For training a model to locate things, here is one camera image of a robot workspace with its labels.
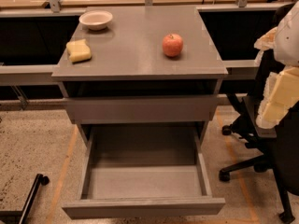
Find grey drawer cabinet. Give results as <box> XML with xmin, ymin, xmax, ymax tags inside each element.
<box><xmin>52</xmin><ymin>7</ymin><xmax>227</xmax><ymax>144</ymax></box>

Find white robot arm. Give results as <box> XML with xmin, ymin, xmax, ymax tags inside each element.
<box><xmin>254</xmin><ymin>2</ymin><xmax>299</xmax><ymax>129</ymax></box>

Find closed grey top drawer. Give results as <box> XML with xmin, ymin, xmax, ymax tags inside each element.
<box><xmin>65</xmin><ymin>95</ymin><xmax>218</xmax><ymax>124</ymax></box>

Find black office chair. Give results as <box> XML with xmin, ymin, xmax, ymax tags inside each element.
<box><xmin>219</xmin><ymin>1</ymin><xmax>299</xmax><ymax>224</ymax></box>

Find white bowl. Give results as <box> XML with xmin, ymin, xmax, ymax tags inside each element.
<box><xmin>79</xmin><ymin>10</ymin><xmax>113</xmax><ymax>31</ymax></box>

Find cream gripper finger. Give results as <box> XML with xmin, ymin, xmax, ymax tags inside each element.
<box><xmin>256</xmin><ymin>66</ymin><xmax>299</xmax><ymax>129</ymax></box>

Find yellow sponge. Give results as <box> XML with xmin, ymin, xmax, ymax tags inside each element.
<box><xmin>66</xmin><ymin>39</ymin><xmax>92</xmax><ymax>63</ymax></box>

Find open grey middle drawer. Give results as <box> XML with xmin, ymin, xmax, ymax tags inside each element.
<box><xmin>63</xmin><ymin>123</ymin><xmax>225</xmax><ymax>219</ymax></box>

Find red apple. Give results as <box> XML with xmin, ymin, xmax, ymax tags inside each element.
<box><xmin>163</xmin><ymin>34</ymin><xmax>183</xmax><ymax>57</ymax></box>

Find black metal stand leg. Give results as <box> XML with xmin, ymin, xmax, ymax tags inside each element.
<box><xmin>0</xmin><ymin>174</ymin><xmax>50</xmax><ymax>224</ymax></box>

